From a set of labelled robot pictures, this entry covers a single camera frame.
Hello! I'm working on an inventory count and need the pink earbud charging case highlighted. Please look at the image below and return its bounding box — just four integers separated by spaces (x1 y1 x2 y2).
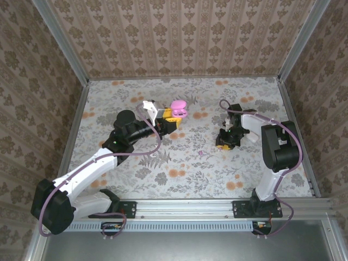
170 100 190 120

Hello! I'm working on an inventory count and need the floral print tablecloth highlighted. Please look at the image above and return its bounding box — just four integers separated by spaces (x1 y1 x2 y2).
64 77 313 199

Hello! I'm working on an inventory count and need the black controller board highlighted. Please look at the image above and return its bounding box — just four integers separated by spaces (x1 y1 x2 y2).
252 220 272 235
101 221 123 235

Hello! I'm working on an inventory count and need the grey metal sheet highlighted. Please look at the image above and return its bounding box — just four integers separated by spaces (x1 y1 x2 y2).
40 220 337 261

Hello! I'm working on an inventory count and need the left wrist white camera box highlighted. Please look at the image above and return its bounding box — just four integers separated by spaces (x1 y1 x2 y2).
142 100 166 126

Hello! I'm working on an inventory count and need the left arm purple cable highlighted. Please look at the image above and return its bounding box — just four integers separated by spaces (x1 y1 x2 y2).
39 102 164 241

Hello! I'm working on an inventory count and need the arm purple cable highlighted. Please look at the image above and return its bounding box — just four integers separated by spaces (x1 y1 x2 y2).
39 102 164 241
219 99 303 241

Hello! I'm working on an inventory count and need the aluminium frame rail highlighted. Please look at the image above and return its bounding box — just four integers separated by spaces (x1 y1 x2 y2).
58 81 90 177
86 77 281 82
276 78 322 198

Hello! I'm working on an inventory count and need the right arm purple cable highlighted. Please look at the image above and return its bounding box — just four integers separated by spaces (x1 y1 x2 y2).
219 99 303 241

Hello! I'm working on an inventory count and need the grey slotted cable duct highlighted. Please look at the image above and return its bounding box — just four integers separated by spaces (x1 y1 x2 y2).
48 219 258 232

